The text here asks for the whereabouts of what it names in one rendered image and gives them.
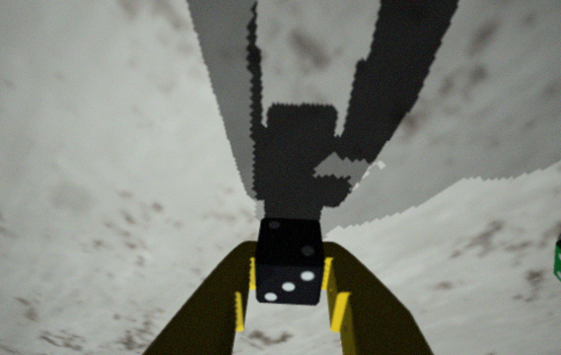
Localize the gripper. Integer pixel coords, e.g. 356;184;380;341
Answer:
142;241;434;355

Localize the black die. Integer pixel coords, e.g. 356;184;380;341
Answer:
254;218;325;306

